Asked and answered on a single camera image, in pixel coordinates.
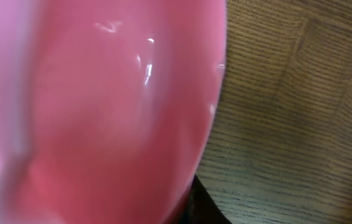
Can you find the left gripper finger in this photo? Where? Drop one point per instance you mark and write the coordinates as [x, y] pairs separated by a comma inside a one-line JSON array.
[[200, 207]]

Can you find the pink scoop blue handle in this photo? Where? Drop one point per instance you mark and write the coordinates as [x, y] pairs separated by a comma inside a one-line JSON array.
[[106, 107]]

